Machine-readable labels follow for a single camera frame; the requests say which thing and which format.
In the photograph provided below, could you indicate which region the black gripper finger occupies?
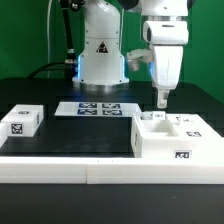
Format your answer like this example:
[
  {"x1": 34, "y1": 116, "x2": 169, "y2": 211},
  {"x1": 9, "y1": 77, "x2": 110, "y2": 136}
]
[{"x1": 157, "y1": 90, "x2": 168, "y2": 109}]

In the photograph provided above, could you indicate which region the white cabinet body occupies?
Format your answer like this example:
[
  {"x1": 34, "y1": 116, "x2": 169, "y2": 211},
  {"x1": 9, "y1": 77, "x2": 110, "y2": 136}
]
[{"x1": 131, "y1": 112, "x2": 224, "y2": 160}]

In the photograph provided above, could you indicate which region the white U-shaped obstacle fence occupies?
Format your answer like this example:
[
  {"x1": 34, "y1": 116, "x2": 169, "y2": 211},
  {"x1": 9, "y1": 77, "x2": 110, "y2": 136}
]
[{"x1": 0, "y1": 114, "x2": 224, "y2": 185}]

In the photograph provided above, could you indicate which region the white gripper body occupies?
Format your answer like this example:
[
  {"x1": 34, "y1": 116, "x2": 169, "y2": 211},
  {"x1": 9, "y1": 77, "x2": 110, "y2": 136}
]
[{"x1": 149, "y1": 45, "x2": 183, "y2": 90}]

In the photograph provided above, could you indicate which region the white thin cable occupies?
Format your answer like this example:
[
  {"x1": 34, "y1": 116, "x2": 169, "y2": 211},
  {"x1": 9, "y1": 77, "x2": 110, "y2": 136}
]
[{"x1": 46, "y1": 0, "x2": 54, "y2": 79}]

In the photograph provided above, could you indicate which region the white cabinet top box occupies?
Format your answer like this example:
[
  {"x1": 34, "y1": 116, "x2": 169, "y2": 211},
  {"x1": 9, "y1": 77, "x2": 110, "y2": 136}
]
[{"x1": 1, "y1": 104, "x2": 44, "y2": 137}]

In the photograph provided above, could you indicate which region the white marker base plate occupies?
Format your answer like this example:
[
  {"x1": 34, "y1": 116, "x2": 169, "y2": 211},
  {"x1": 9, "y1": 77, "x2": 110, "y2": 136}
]
[{"x1": 55, "y1": 102, "x2": 141, "y2": 117}]

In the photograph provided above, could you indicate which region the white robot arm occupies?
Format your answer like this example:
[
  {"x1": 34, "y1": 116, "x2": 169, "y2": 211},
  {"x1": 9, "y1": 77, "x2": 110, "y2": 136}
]
[{"x1": 59, "y1": 0, "x2": 195, "y2": 108}]

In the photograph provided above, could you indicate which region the black cable conduit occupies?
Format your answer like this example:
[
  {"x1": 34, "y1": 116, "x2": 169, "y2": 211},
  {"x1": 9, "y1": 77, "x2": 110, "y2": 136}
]
[{"x1": 27, "y1": 0, "x2": 83, "y2": 80}]

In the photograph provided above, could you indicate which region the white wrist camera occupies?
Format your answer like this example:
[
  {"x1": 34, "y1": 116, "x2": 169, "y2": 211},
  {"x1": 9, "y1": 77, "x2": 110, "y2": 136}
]
[{"x1": 126, "y1": 49, "x2": 153, "y2": 71}]

